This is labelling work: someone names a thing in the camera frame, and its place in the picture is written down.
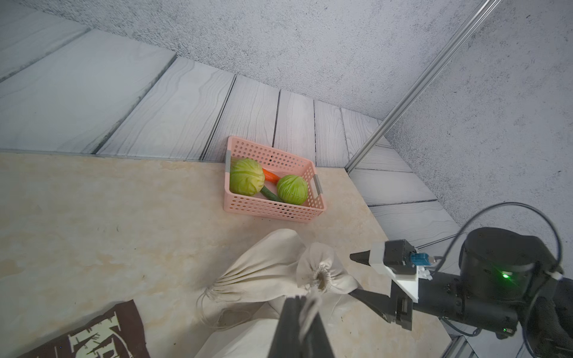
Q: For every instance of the green cabbage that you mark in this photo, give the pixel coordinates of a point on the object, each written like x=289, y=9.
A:
x=292, y=189
x=246, y=177

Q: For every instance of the pink plastic basket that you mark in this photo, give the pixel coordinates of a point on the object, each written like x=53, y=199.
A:
x=267, y=182

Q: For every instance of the orange carrot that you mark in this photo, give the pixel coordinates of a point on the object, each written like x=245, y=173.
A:
x=271, y=177

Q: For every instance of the beige cloth bag back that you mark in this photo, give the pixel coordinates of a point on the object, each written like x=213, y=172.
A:
x=320, y=268

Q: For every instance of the beige cloth bag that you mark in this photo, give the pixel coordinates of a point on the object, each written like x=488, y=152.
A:
x=263, y=273
x=320, y=268
x=250, y=339

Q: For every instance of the brown kettle chips bag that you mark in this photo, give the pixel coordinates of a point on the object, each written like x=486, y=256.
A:
x=119, y=332

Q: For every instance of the right aluminium frame post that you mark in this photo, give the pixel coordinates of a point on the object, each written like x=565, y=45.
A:
x=464, y=32

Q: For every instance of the green cucumber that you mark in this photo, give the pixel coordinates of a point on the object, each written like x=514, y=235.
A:
x=267, y=193

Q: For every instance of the beige cloth bag front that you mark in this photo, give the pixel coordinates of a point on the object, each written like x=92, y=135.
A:
x=250, y=339

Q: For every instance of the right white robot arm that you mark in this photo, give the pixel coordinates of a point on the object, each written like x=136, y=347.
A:
x=506, y=281

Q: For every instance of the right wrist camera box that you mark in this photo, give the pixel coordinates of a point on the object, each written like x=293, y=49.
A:
x=400, y=261

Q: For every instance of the right green cabbage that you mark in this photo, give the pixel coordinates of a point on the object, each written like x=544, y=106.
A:
x=292, y=189

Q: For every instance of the left green cabbage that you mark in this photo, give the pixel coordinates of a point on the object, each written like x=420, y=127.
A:
x=246, y=177

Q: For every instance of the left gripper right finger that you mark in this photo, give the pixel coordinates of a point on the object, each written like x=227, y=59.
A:
x=315, y=343

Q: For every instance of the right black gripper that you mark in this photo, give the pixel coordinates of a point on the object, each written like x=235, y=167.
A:
x=444, y=296

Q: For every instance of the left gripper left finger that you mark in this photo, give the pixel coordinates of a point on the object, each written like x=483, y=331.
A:
x=286, y=342

